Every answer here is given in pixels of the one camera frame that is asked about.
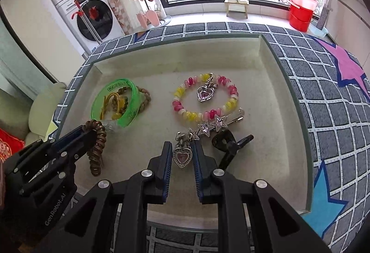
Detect brown spiral hair tie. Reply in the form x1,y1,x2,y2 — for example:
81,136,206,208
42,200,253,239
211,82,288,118
83,120,107,176

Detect red plastic bucket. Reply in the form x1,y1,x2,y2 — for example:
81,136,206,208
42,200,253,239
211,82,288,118
288,2,315,32

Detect brown wooden bead bracelet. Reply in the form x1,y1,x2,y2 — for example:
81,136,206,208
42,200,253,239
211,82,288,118
111,85,152,115

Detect red embroidered pillow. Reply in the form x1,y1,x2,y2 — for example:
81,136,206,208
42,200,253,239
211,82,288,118
0,127,25,165

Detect white wall cabinet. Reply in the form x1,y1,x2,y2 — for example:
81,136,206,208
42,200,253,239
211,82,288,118
326,0,370,64

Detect cream sofa cushion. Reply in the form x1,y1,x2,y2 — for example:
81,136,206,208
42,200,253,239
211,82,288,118
27,82,68,141

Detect white washing machine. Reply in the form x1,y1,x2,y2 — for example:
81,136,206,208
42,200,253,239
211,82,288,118
56,0,125,52

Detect pink yellow bead bracelet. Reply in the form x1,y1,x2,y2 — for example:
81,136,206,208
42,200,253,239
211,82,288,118
172,72,239,122

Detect light blue basin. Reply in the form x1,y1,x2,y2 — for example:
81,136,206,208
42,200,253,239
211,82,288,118
309,23,329,37

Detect grey grid star blanket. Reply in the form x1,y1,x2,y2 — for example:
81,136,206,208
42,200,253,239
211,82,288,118
55,22,370,253

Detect red handled mop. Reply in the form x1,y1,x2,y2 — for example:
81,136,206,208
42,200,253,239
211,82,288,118
73,0,101,43

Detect black hair clip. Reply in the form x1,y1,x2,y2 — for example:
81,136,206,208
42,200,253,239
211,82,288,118
211,130,254,170

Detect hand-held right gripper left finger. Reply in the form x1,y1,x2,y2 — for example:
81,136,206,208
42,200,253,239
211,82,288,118
32,141,173,253

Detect purple heart silver pendant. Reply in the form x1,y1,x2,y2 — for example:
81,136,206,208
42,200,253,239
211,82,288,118
197,72,219,104

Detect green plastic bangle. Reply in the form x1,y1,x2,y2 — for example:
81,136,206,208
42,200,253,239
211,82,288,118
91,78,144,130

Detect pink checkered board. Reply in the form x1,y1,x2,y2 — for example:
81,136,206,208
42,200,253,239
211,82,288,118
103,0,133,36

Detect silver star hair clip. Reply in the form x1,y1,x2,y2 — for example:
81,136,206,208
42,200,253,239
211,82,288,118
187,108,245,140

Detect gold slipper rack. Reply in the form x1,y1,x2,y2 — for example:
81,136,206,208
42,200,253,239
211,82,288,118
128,0,172,30

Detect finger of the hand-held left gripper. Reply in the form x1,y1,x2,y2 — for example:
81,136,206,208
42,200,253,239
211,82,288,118
56,133,99,165
52,124,89,146

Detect yellow cord bracelet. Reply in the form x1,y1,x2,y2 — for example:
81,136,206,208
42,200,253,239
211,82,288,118
100,93,128,121

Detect small wooden stool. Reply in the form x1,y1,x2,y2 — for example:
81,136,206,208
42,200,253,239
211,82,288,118
224,0,250,19

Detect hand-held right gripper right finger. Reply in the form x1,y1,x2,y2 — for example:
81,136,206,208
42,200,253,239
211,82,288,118
191,140,333,253

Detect grey-green jewelry tray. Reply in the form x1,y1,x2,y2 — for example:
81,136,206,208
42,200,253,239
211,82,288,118
53,33,315,232

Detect pink heart silver pendant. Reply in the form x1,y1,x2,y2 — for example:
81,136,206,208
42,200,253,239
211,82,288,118
172,132,194,169

